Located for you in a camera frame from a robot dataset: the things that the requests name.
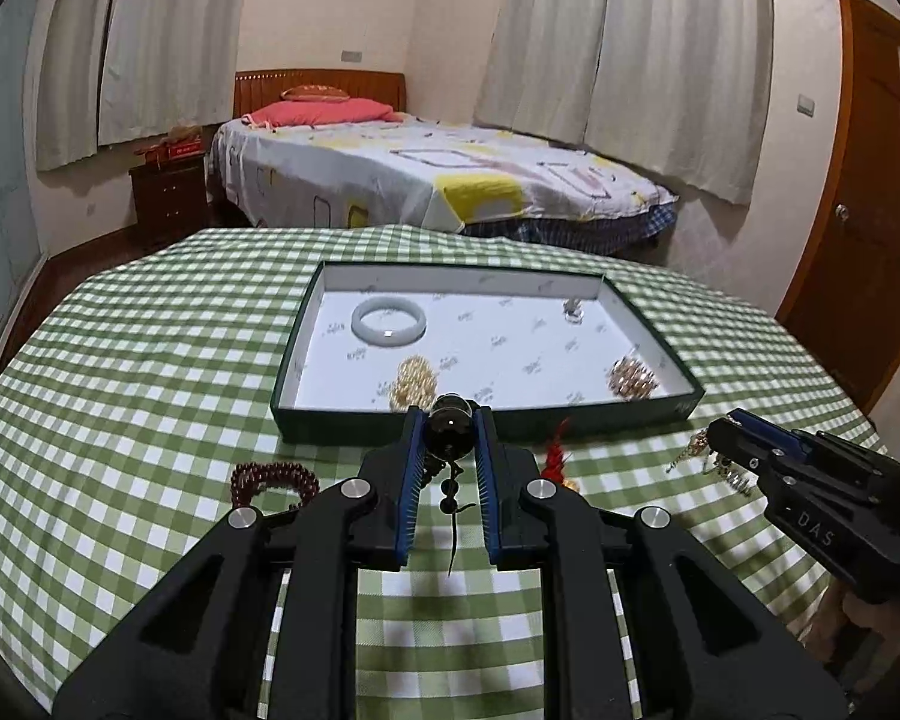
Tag red knot gold ingot charm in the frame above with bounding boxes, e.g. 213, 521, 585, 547
539, 419, 580, 493

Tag black gourd pendant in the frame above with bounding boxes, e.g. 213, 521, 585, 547
422, 394, 475, 572

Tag gold pearl bracelet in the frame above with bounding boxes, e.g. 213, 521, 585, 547
386, 354, 440, 415

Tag white jade bangle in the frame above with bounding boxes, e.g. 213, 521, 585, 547
351, 296, 427, 348

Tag dark red bead bracelet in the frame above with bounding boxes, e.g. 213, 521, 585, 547
229, 460, 322, 511

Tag person's hand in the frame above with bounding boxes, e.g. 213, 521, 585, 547
824, 580, 900, 695

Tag green shallow cardboard box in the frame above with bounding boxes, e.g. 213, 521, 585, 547
271, 262, 704, 447

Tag brown wooden door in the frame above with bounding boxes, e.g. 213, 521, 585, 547
777, 0, 900, 411

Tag green checkered tablecloth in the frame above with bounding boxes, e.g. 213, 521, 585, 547
0, 226, 883, 718

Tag bed with patterned sheet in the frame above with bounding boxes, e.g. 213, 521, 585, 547
208, 115, 678, 255

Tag dark wooden nightstand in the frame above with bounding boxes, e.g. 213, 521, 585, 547
130, 158, 211, 247

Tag pink pillow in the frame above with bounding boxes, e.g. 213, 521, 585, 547
240, 98, 400, 128

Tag orange embroidered pillow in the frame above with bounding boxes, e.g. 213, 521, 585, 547
281, 85, 351, 104

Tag red items on nightstand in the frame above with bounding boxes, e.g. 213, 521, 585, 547
134, 125, 205, 166

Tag right white curtain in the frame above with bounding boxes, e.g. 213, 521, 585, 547
475, 0, 774, 205

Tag white curtain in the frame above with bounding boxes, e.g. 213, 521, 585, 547
475, 0, 774, 205
35, 0, 244, 172

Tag wooden headboard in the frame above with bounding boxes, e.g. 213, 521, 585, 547
232, 68, 408, 119

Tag left white curtain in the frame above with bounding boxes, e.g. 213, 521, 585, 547
35, 0, 244, 172

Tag wall light switch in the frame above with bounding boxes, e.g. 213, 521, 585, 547
797, 94, 814, 117

